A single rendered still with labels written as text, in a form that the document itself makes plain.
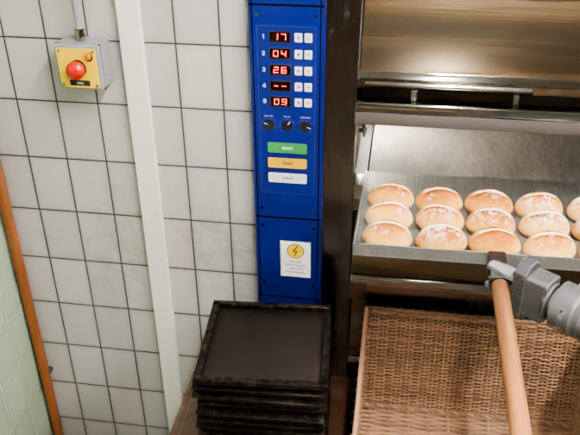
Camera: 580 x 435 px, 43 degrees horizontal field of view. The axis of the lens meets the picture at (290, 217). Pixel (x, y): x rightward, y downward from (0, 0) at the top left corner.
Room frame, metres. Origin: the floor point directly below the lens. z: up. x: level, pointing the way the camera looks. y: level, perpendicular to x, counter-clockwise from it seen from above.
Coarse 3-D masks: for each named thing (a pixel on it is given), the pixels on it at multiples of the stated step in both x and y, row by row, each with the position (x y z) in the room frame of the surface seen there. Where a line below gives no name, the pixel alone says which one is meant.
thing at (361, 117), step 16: (368, 96) 1.56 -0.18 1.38; (368, 112) 1.38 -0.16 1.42; (448, 128) 1.35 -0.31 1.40; (464, 128) 1.34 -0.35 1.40; (480, 128) 1.34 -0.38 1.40; (496, 128) 1.34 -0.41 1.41; (512, 128) 1.33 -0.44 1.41; (528, 128) 1.33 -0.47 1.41; (544, 128) 1.32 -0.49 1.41; (560, 128) 1.32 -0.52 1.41; (576, 128) 1.32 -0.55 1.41
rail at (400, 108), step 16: (384, 112) 1.38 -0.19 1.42; (400, 112) 1.37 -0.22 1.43; (416, 112) 1.36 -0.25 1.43; (432, 112) 1.36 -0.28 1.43; (448, 112) 1.36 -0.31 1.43; (464, 112) 1.35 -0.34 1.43; (480, 112) 1.35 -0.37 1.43; (496, 112) 1.34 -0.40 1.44; (512, 112) 1.34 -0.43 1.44; (528, 112) 1.33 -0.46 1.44; (544, 112) 1.33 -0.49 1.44; (560, 112) 1.33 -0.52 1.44; (576, 112) 1.33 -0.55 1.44
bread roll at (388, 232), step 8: (376, 224) 1.25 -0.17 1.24; (384, 224) 1.25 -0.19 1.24; (392, 224) 1.25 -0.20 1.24; (400, 224) 1.25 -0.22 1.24; (368, 232) 1.25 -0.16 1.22; (376, 232) 1.24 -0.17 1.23; (384, 232) 1.24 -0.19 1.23; (392, 232) 1.23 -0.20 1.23; (400, 232) 1.24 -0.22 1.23; (408, 232) 1.24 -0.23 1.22; (368, 240) 1.24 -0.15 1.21; (376, 240) 1.23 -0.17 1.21; (384, 240) 1.23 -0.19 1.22; (392, 240) 1.23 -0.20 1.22; (400, 240) 1.23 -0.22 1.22; (408, 240) 1.23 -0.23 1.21
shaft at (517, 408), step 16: (496, 288) 1.07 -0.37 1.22; (496, 304) 1.03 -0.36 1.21; (496, 320) 0.99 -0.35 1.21; (512, 320) 0.98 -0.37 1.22; (512, 336) 0.93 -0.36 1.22; (512, 352) 0.89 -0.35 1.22; (512, 368) 0.86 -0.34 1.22; (512, 384) 0.82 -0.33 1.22; (512, 400) 0.79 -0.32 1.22; (512, 416) 0.76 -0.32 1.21; (528, 416) 0.77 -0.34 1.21; (512, 432) 0.74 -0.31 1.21; (528, 432) 0.73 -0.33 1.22
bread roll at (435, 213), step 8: (424, 208) 1.32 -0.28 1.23; (432, 208) 1.31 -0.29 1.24; (440, 208) 1.31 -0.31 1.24; (448, 208) 1.31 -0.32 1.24; (424, 216) 1.31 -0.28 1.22; (432, 216) 1.30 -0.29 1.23; (440, 216) 1.30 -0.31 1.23; (448, 216) 1.29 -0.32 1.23; (456, 216) 1.30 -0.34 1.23; (424, 224) 1.30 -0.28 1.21; (456, 224) 1.29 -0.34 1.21
